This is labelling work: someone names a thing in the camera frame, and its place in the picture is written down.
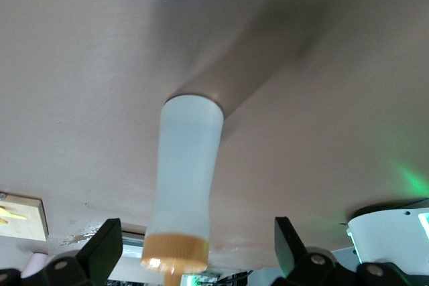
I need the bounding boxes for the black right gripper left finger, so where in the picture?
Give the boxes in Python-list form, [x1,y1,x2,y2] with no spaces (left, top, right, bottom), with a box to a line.
[0,218,123,286]

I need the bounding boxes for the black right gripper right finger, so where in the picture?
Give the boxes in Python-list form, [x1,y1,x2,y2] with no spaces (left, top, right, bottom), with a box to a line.
[274,216,412,286]

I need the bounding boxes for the pink plastic cup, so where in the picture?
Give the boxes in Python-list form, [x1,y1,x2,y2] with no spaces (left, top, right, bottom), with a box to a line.
[20,252,48,279]

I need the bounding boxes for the translucent squeeze bottle orange cap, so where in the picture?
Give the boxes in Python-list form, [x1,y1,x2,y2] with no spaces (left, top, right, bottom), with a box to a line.
[140,94,225,286]

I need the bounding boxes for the large water spill puddle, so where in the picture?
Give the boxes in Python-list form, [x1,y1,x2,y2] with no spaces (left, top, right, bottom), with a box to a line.
[65,222,101,245]

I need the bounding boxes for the silver digital kitchen scale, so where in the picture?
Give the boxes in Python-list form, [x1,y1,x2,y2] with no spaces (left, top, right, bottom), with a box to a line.
[121,230,148,260]

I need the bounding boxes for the yellow plastic fork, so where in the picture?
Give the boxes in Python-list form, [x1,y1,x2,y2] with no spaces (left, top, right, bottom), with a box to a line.
[0,205,28,220]

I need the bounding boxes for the brown table cover sheet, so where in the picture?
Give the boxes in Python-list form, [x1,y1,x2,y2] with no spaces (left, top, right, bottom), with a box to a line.
[0,0,429,272]

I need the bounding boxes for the wooden cutting board metal handle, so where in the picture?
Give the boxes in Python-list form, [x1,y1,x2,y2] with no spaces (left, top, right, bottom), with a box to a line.
[0,192,50,242]

